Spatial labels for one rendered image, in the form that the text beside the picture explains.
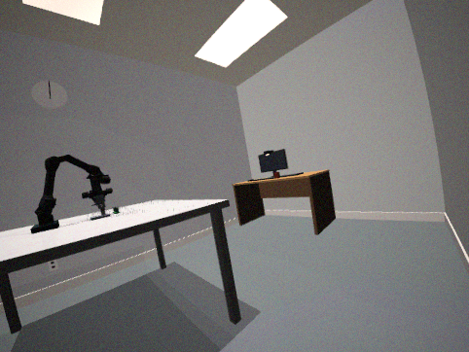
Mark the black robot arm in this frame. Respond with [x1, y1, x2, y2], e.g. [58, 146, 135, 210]
[34, 155, 110, 227]

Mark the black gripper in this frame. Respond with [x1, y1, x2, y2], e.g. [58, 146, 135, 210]
[82, 183, 113, 203]

